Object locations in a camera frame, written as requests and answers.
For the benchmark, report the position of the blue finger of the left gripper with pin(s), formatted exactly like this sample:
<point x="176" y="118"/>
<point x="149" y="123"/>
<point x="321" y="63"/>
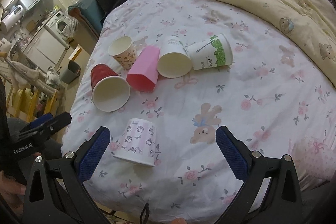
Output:
<point x="46" y="130"/>
<point x="41" y="120"/>

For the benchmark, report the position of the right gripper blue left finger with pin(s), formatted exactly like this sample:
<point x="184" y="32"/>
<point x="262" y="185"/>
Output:
<point x="90" y="153"/>

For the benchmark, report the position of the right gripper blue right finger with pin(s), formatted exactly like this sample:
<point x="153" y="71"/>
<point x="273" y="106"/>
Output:
<point x="234" y="151"/>

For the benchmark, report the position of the white cup with pink print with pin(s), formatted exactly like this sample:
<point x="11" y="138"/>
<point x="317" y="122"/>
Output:
<point x="137" y="143"/>

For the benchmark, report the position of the red ribbed paper cup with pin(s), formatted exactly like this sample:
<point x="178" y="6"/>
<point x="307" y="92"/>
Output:
<point x="110" y="92"/>

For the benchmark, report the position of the pink faceted cup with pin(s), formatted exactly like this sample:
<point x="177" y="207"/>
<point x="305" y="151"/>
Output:
<point x="143" y="75"/>

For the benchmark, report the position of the cream patterned paper cup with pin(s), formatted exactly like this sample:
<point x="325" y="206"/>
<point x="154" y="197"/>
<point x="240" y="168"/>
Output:
<point x="123" y="51"/>

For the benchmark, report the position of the white cup with green print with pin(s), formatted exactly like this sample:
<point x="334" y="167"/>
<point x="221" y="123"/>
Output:
<point x="212" y="53"/>

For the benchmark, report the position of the plain white paper cup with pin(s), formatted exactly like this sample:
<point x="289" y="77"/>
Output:
<point x="173" y="62"/>

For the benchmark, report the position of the person's left hand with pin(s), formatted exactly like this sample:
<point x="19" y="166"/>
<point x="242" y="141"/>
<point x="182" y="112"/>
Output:
<point x="13" y="193"/>

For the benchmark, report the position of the yellow wooden rack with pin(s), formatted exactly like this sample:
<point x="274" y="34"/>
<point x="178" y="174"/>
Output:
<point x="30" y="103"/>

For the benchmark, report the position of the grey waste bin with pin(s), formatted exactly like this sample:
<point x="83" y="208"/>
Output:
<point x="70" y="73"/>

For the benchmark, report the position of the white kitchen cabinets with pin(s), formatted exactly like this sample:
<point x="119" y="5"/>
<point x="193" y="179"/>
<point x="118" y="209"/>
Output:
<point x="45" y="51"/>

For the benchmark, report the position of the white floral bed sheet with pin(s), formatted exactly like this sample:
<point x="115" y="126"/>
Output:
<point x="270" y="97"/>

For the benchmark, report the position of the pink bow pillow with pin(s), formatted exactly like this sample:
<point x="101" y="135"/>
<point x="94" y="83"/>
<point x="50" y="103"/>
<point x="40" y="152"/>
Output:
<point x="313" y="159"/>

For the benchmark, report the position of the white washing machine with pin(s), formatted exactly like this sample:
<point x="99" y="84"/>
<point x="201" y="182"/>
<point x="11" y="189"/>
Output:
<point x="56" y="24"/>

